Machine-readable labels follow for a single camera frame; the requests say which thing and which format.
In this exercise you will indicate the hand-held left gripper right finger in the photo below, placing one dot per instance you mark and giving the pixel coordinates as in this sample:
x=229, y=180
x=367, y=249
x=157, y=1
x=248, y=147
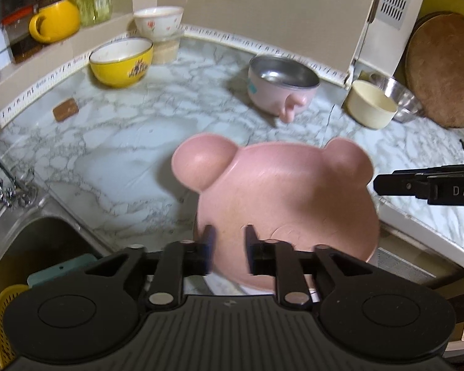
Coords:
x=251, y=241

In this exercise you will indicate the round wooden cutting board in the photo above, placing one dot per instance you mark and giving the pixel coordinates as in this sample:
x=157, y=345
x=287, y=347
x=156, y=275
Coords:
x=444, y=73

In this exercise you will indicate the stainless steel bowl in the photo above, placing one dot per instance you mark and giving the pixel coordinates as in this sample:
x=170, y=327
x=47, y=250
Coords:
x=406, y=96

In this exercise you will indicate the small brown block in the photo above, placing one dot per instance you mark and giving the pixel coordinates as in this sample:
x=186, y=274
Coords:
x=66, y=109

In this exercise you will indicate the yellow bowl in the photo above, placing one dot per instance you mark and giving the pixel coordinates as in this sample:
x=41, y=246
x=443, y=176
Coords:
x=120, y=65

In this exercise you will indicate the stainless steel sink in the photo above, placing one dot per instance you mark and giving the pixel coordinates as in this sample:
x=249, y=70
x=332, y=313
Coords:
x=31, y=239

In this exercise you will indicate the white patterned edge tape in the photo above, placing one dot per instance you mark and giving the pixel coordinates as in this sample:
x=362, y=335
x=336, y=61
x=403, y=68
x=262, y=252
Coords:
x=216, y=38

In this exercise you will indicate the yellow perforated basket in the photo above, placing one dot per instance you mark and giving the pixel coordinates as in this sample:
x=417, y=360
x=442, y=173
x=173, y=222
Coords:
x=7, y=324

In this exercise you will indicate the pink pot with steel lining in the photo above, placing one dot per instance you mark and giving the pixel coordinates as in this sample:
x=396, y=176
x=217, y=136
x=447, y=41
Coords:
x=270, y=92

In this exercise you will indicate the yellow mug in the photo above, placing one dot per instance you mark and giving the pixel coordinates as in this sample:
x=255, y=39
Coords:
x=56, y=21

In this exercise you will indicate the pink bear-shaped plate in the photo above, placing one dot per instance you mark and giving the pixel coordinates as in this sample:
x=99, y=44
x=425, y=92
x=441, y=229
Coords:
x=286, y=193

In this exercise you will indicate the cream bowl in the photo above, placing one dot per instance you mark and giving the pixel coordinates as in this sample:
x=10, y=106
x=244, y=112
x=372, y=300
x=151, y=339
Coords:
x=371, y=104

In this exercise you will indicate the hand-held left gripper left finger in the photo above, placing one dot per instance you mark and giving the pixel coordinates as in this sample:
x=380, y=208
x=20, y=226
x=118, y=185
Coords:
x=210, y=249

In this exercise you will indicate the teal plastic item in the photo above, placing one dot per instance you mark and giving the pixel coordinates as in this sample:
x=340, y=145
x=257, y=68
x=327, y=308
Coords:
x=58, y=268

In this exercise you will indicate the white floral bowl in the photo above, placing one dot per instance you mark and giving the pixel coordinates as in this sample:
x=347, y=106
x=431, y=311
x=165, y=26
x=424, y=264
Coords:
x=158, y=21

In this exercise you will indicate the clear glass container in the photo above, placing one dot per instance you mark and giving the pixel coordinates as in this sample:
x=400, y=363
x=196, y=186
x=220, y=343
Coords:
x=166, y=50

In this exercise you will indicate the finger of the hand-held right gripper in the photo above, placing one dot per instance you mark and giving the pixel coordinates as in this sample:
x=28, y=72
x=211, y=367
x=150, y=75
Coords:
x=398, y=183

